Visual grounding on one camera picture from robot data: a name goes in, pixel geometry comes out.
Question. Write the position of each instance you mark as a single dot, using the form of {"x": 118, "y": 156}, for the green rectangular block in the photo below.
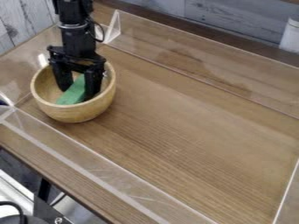
{"x": 75, "y": 93}

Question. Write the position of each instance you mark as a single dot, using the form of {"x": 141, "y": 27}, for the brown wooden bowl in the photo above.
{"x": 47, "y": 93}

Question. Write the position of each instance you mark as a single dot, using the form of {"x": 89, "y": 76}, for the white cylindrical container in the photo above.
{"x": 290, "y": 39}

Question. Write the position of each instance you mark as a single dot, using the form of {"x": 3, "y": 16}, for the black table leg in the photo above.
{"x": 44, "y": 190}

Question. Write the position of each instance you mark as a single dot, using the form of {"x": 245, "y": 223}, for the clear acrylic tray wall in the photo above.
{"x": 197, "y": 146}

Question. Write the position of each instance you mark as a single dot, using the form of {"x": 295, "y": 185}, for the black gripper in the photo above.
{"x": 77, "y": 56}

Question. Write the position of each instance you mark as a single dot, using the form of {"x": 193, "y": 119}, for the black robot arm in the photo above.
{"x": 75, "y": 12}

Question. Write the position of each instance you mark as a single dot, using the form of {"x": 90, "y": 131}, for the black metal bracket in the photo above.
{"x": 46, "y": 215}

